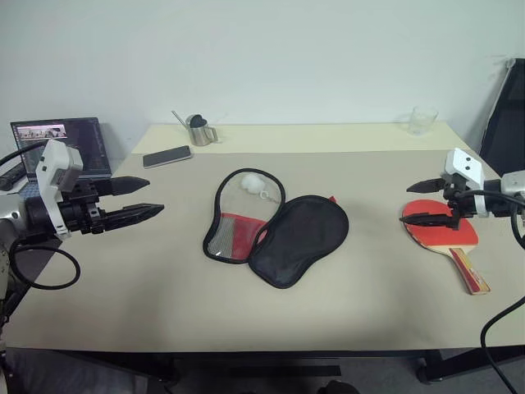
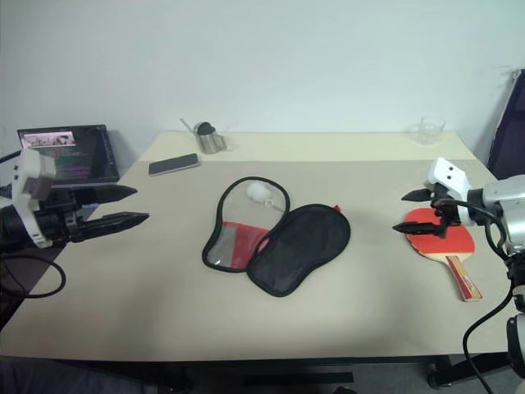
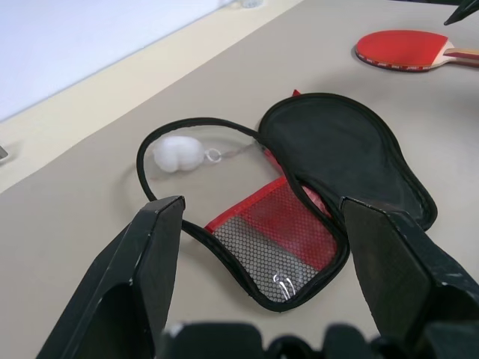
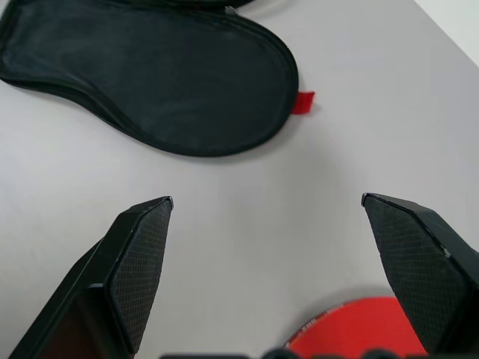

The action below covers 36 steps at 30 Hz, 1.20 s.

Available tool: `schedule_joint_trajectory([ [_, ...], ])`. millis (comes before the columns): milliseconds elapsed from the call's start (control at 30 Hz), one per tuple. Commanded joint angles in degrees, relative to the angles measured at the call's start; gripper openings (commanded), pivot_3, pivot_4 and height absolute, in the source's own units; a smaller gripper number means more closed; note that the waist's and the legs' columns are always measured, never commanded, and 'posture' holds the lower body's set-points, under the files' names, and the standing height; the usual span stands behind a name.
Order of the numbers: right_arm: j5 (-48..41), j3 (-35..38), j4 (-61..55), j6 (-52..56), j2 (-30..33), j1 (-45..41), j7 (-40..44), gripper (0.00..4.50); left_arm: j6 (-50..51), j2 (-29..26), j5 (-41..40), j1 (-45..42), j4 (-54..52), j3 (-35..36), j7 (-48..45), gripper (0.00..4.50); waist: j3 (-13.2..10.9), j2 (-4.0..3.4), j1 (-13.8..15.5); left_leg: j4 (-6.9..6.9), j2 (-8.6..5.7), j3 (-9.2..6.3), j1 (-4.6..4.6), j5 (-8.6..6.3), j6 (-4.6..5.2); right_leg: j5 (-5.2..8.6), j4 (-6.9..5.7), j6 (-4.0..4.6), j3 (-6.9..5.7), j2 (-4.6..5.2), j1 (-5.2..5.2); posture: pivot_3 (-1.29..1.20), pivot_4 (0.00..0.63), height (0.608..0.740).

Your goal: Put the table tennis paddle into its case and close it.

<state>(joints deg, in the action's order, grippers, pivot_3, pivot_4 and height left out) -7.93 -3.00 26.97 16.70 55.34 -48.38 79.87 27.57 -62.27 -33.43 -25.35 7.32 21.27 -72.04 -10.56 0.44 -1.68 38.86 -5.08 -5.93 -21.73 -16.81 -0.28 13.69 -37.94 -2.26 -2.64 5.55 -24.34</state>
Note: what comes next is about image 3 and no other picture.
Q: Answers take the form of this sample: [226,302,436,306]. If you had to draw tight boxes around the red table tennis paddle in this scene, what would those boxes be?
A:
[353,29,479,73]

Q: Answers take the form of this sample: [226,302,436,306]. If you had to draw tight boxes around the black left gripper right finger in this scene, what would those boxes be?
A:
[338,197,479,340]

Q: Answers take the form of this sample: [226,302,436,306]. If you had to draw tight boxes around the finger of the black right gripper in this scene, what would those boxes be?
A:
[444,0,479,26]

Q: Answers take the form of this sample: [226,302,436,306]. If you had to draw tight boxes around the white pompom zipper charm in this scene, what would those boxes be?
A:
[152,135,225,173]

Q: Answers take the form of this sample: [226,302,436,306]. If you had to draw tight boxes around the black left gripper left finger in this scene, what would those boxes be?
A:
[35,195,186,359]

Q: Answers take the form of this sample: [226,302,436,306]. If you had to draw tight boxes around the red and black paddle case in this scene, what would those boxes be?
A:
[135,89,439,313]

